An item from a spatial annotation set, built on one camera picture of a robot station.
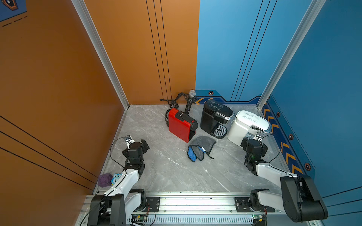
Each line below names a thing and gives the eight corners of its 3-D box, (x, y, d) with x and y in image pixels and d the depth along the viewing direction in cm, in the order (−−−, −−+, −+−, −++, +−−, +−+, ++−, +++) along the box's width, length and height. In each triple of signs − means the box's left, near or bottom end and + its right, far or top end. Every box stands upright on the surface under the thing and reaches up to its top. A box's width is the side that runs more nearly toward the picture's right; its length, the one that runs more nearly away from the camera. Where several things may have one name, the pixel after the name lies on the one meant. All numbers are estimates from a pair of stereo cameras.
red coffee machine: (167, 132, 105) (164, 115, 90) (176, 124, 110) (174, 106, 95) (188, 147, 97) (188, 131, 82) (196, 137, 102) (198, 120, 87)
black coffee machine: (198, 127, 108) (200, 105, 90) (207, 119, 113) (211, 97, 95) (218, 142, 100) (225, 122, 81) (227, 133, 105) (235, 112, 86)
